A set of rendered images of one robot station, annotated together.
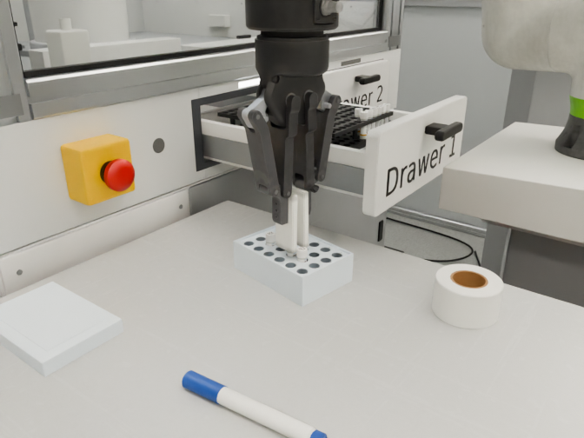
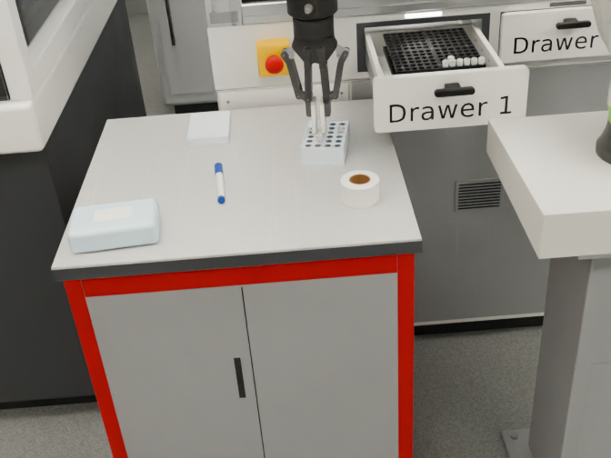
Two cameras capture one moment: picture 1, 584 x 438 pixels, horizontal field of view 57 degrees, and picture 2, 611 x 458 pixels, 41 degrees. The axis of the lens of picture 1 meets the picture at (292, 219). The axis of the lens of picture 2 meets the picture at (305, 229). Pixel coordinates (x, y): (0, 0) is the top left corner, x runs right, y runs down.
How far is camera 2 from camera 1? 1.26 m
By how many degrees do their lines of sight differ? 47
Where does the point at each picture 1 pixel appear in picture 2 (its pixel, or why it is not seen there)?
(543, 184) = (506, 153)
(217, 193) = not seen: hidden behind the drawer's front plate
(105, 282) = (253, 120)
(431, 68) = not seen: outside the picture
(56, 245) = (249, 94)
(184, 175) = (346, 72)
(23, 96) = (239, 13)
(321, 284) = (315, 156)
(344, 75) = (545, 16)
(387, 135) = (384, 82)
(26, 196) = (235, 64)
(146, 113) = not seen: hidden behind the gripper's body
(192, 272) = (290, 130)
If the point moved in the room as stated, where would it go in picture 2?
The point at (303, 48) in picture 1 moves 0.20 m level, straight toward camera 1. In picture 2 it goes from (301, 25) to (207, 56)
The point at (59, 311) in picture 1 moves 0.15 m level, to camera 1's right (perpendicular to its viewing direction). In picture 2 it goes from (215, 124) to (255, 145)
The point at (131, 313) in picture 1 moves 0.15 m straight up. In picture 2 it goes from (242, 137) to (234, 70)
